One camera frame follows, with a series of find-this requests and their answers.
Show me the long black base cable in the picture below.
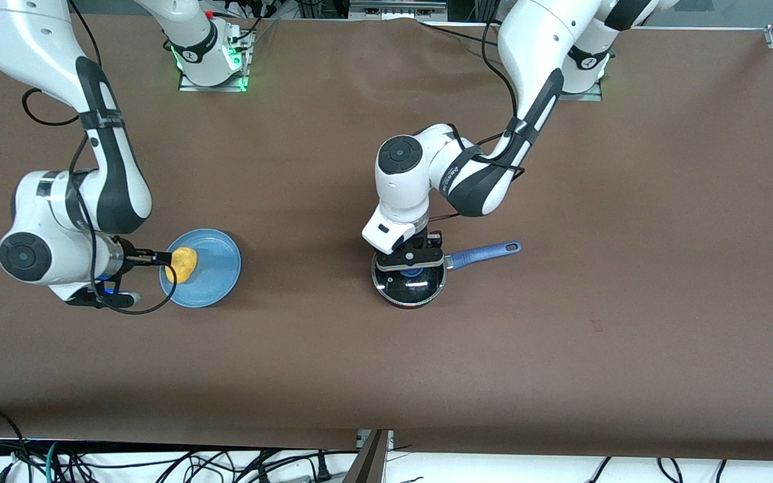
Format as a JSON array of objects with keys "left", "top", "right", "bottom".
[{"left": 419, "top": 21, "right": 503, "bottom": 48}]

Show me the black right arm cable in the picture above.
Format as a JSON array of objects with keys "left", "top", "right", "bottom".
[{"left": 21, "top": 0, "right": 180, "bottom": 316}]

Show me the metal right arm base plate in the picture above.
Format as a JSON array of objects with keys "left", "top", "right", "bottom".
[{"left": 178, "top": 27, "right": 250, "bottom": 93}]

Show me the yellow potato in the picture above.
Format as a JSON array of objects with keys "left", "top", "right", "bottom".
[{"left": 165, "top": 247, "right": 199, "bottom": 284}]

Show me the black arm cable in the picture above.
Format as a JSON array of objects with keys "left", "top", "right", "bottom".
[
  {"left": 21, "top": 0, "right": 180, "bottom": 316},
  {"left": 427, "top": 17, "right": 528, "bottom": 223}
]

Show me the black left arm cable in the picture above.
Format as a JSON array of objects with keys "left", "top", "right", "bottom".
[{"left": 427, "top": 17, "right": 528, "bottom": 223}]

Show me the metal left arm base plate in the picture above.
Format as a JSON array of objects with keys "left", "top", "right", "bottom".
[{"left": 558, "top": 67, "right": 603, "bottom": 102}]

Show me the glass lid with blue knob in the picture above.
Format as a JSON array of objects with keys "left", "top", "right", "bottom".
[{"left": 372, "top": 252, "right": 447, "bottom": 308}]

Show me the black pot with blue handle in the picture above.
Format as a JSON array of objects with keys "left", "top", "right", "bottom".
[{"left": 371, "top": 240, "right": 523, "bottom": 309}]

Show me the grey metal rail unit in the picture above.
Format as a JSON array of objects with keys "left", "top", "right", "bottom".
[{"left": 349, "top": 0, "right": 449, "bottom": 21}]

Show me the blue round plate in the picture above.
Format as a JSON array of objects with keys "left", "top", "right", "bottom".
[{"left": 159, "top": 229, "right": 242, "bottom": 309}]

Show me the aluminium frame beam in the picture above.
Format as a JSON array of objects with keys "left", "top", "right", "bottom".
[{"left": 342, "top": 429, "right": 395, "bottom": 483}]

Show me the brown table cover sheet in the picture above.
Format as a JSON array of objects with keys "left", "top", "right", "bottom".
[{"left": 0, "top": 12, "right": 773, "bottom": 464}]

